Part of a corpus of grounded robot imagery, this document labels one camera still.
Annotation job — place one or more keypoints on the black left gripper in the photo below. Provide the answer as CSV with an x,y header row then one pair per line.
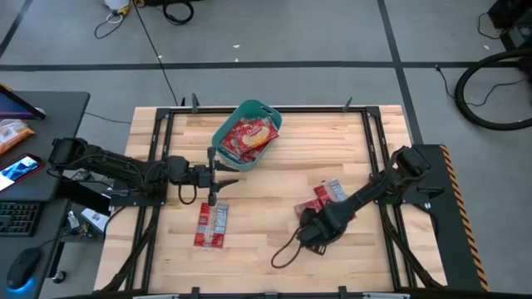
x,y
201,175

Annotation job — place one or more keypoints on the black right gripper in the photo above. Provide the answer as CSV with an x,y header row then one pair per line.
x,y
322,226

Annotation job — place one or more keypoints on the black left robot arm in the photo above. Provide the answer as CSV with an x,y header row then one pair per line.
x,y
116,166

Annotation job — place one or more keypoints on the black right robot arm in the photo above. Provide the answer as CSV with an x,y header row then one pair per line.
x,y
374,187

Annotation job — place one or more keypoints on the teal plastic basket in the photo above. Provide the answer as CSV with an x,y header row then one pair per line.
x,y
251,109

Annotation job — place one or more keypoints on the white box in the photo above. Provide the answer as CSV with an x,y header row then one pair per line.
x,y
95,218

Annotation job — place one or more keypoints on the black hazard-striped base platform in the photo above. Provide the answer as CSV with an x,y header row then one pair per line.
x,y
449,249

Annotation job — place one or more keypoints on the small clear bottle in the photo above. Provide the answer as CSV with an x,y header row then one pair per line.
x,y
73,220

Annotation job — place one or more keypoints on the black desk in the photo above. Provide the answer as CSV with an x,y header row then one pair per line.
x,y
62,124

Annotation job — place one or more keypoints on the black caster wheel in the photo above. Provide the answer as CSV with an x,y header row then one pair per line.
x,y
60,277

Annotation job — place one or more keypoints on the white floor object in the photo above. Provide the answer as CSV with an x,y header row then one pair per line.
x,y
116,3

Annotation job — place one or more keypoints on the phone in red case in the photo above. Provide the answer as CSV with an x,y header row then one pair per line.
x,y
21,168

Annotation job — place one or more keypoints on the black backlit keyboard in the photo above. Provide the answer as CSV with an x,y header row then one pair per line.
x,y
18,218

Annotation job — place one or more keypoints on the orange snack bag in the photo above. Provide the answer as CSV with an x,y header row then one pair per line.
x,y
12,133

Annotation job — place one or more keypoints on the tablet screen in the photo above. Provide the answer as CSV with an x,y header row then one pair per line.
x,y
16,108

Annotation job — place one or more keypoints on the black computer mouse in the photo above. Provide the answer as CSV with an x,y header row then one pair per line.
x,y
23,266

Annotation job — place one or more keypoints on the black equipment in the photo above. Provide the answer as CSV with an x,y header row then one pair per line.
x,y
515,16

